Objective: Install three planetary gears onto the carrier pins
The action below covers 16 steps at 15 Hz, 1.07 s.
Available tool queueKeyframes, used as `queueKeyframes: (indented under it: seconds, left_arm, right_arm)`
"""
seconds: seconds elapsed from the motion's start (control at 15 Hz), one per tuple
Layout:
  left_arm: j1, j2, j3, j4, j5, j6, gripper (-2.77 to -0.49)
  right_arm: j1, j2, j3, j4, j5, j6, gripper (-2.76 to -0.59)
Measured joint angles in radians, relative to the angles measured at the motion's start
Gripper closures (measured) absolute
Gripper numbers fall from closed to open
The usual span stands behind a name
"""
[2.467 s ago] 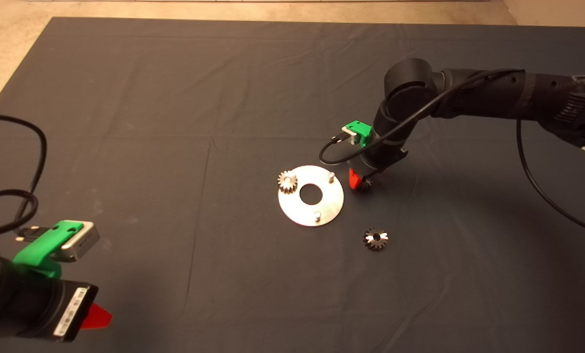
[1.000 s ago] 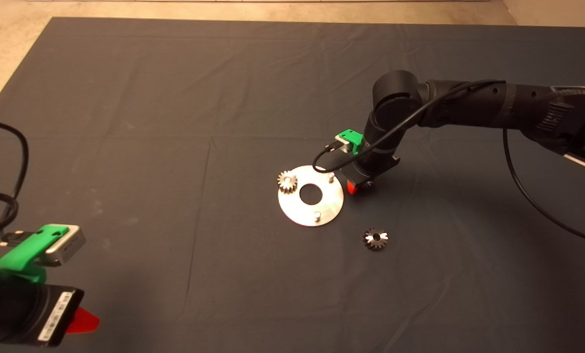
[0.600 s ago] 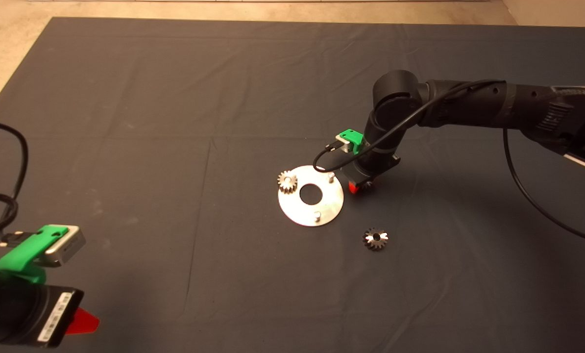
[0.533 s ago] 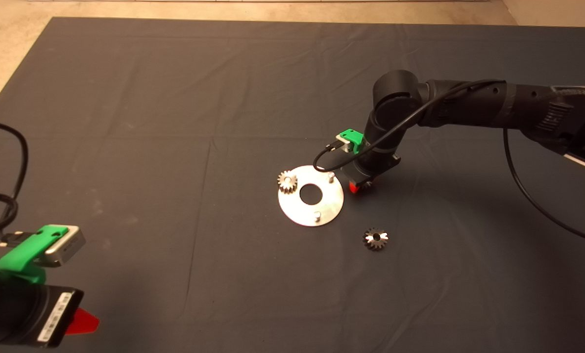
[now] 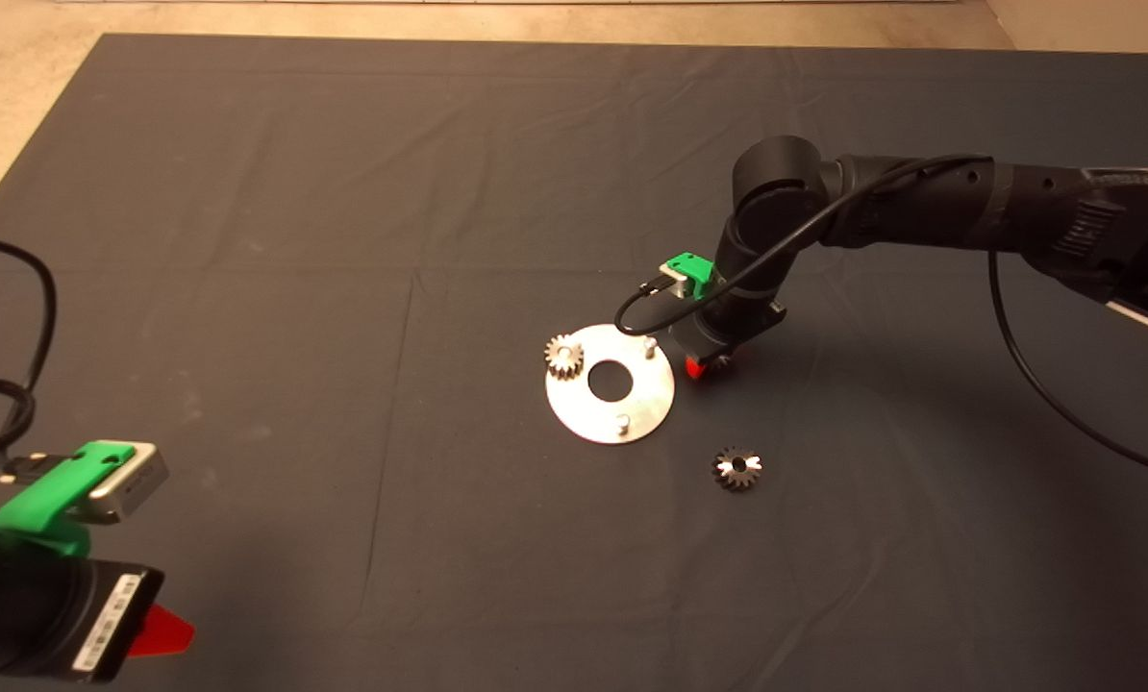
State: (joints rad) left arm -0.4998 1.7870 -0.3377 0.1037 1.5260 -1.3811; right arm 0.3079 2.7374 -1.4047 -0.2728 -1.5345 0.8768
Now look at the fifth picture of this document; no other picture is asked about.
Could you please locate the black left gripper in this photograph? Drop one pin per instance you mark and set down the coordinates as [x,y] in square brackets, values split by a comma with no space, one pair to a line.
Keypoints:
[64,615]

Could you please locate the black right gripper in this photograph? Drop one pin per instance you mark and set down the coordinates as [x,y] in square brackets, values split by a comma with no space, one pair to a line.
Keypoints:
[728,332]

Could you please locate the round metal carrier plate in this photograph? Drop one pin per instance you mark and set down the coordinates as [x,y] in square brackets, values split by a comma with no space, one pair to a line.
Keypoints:
[651,404]

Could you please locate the dark grey table cloth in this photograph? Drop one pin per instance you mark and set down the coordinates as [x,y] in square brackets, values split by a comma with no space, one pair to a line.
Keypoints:
[574,144]

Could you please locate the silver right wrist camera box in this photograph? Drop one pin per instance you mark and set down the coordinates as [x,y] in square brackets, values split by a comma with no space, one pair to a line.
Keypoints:
[672,281]

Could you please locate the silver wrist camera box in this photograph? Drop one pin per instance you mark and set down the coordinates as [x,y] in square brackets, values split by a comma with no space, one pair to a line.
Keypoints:
[672,281]
[132,481]

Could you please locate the green right camera mount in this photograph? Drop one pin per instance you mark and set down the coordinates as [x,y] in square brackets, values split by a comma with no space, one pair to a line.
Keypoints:
[691,269]

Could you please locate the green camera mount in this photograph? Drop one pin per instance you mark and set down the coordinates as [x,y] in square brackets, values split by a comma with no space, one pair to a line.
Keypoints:
[691,269]
[40,495]

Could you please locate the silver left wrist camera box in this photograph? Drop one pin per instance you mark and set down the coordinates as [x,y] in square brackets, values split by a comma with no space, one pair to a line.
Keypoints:
[132,481]

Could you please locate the green left camera mount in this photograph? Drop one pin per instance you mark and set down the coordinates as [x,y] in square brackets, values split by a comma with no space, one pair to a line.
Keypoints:
[40,495]

